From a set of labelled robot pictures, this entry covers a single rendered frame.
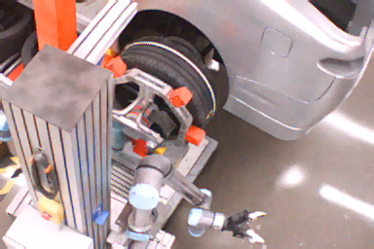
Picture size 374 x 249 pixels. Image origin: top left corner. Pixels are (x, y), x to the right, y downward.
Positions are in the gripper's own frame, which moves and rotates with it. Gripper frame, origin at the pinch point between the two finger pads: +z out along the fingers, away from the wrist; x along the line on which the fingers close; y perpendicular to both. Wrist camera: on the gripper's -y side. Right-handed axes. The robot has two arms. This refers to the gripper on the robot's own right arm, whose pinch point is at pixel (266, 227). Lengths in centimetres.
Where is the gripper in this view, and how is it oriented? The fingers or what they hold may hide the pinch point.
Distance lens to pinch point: 216.7
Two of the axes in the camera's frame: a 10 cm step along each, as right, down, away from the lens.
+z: 9.7, 2.1, -0.9
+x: -2.1, 7.0, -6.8
